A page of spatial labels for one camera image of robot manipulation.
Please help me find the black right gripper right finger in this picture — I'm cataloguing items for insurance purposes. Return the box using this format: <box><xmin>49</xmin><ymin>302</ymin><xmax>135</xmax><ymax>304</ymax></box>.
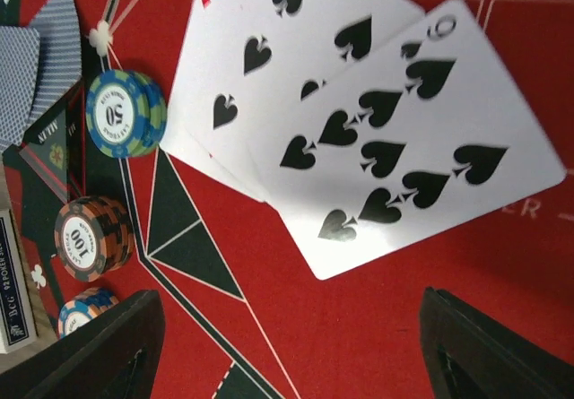
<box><xmin>419</xmin><ymin>287</ymin><xmax>573</xmax><ymax>398</ymax></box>

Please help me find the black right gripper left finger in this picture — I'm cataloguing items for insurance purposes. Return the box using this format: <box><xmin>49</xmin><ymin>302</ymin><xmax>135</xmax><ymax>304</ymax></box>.
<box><xmin>1</xmin><ymin>290</ymin><xmax>165</xmax><ymax>398</ymax></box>

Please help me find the red black chips seat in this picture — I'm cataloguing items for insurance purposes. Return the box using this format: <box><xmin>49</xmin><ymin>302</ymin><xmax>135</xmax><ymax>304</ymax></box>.
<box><xmin>54</xmin><ymin>195</ymin><xmax>135</xmax><ymax>282</ymax></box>

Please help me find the nine of spades card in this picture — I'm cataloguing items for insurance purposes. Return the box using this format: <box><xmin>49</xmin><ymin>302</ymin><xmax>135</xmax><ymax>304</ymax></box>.
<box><xmin>248</xmin><ymin>0</ymin><xmax>566</xmax><ymax>280</ymax></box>

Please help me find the teal chips seat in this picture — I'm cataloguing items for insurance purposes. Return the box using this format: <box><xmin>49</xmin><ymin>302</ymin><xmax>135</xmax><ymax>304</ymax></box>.
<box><xmin>85</xmin><ymin>69</ymin><xmax>167</xmax><ymax>159</ymax></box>

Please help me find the white face-up card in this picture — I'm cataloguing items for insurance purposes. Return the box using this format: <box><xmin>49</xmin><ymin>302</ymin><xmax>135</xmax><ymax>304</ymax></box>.
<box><xmin>161</xmin><ymin>0</ymin><xmax>263</xmax><ymax>202</ymax></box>

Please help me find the dealt cards seat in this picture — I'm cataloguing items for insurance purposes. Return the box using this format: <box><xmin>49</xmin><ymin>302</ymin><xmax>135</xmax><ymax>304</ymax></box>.
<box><xmin>1</xmin><ymin>0</ymin><xmax>82</xmax><ymax>150</ymax></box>

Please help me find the six of spades card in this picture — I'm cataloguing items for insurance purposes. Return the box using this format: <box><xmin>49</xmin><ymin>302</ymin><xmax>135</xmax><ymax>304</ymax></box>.
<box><xmin>187</xmin><ymin>0</ymin><xmax>423</xmax><ymax>200</ymax></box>

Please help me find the round red black poker mat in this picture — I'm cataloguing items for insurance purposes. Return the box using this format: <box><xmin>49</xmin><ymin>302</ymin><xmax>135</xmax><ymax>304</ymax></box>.
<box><xmin>0</xmin><ymin>0</ymin><xmax>574</xmax><ymax>399</ymax></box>

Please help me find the green triangular all-in marker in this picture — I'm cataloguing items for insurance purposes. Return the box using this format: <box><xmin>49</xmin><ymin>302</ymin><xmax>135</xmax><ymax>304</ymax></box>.
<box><xmin>20</xmin><ymin>81</ymin><xmax>86</xmax><ymax>203</ymax></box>

